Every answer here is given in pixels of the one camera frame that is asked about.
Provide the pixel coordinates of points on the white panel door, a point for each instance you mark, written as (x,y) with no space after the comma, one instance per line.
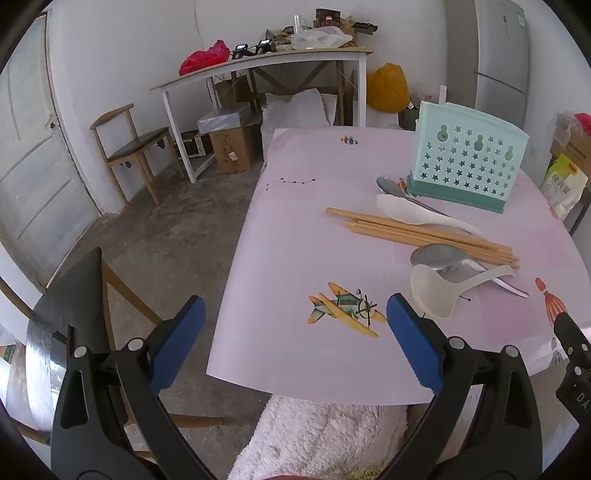
(32,161)

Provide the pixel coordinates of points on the yellow white rice bag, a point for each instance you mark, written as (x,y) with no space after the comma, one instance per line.
(563,184)

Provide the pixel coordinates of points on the white-legged wooden desk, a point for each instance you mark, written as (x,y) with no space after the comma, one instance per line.
(277,57)

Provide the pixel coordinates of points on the brown cardboard box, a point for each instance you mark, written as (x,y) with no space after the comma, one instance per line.
(233,147)

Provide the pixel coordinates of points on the metal spoon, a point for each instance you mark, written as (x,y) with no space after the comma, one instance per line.
(388,185)

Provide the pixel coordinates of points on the clear plastic bottle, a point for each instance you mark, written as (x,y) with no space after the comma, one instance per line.
(298,23)

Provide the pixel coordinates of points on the grey plastic-wrapped box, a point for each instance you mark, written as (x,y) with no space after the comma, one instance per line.
(224,117)

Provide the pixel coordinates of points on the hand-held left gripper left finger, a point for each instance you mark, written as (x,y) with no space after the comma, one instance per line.
(180,337)

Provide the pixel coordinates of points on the white woven sack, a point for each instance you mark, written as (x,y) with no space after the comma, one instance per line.
(291,115)

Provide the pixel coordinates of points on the clear plastic bag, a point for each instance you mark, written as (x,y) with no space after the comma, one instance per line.
(321,38)

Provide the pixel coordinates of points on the teal star-hole utensil holder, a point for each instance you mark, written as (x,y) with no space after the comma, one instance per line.
(461,157)

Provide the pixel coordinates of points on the white plastic ladle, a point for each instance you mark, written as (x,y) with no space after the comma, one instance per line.
(431,290)

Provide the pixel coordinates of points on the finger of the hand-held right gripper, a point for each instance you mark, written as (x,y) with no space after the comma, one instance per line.
(567,328)

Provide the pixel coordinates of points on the large open cardboard box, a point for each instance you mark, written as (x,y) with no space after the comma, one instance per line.
(575,147)

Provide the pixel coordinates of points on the dark green bag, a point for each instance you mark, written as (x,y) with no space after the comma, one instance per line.
(408,117)

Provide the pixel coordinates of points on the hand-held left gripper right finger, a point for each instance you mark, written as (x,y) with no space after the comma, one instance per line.
(415,341)

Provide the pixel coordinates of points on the grey refrigerator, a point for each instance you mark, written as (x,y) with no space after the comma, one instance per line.
(501,60)

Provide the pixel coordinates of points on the brown packaging clutter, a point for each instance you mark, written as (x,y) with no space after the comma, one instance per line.
(332,21)

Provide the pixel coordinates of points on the white plastic rice paddle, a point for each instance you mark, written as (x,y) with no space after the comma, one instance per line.
(401,210)

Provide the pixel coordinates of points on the bundle of wooden chopsticks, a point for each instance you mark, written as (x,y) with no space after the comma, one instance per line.
(415,233)

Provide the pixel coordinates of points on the wooden chair with black seat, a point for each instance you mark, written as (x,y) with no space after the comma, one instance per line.
(138,141)
(69,295)

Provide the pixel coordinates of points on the white fluffy cloth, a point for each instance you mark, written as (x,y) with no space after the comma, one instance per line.
(314,438)

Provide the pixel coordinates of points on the metal ladle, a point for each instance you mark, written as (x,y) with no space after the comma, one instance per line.
(434,256)

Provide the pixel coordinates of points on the yellow plastic bag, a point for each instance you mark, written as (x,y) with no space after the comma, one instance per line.
(388,87)

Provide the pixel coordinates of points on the small red plastic bag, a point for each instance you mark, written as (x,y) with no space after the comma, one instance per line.
(582,123)

